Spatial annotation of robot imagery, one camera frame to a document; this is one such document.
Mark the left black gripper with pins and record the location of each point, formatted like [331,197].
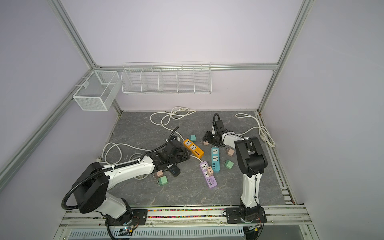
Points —
[185,154]

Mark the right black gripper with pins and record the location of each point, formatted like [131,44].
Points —
[207,137]

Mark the teal power strip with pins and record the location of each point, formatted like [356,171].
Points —
[215,163]

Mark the black power strip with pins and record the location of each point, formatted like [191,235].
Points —
[174,170]

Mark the orange power strip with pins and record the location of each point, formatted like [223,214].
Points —
[195,150]

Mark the teal charger plug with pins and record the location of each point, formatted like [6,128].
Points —
[193,138]

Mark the pink USB charger plug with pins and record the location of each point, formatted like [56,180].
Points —
[159,174]

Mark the green USB charger plug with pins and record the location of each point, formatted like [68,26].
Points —
[163,180]

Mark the purple power strip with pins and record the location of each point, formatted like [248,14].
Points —
[211,181]

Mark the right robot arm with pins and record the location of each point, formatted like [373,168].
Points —
[251,161]

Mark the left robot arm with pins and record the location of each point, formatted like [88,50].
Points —
[90,193]

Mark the small white mesh basket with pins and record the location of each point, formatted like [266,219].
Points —
[98,91]

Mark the long white wire basket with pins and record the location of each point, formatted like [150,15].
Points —
[166,78]

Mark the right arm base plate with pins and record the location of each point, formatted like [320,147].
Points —
[242,215]

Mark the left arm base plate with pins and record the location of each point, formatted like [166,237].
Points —
[136,217]

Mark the white slotted cable duct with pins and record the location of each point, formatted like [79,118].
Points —
[158,233]

